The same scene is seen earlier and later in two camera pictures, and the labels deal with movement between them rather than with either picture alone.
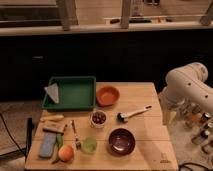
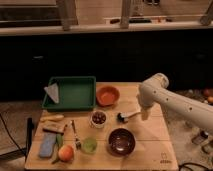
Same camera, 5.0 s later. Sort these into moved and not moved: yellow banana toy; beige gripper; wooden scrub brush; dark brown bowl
Moved: beige gripper
Not moved: yellow banana toy; dark brown bowl; wooden scrub brush
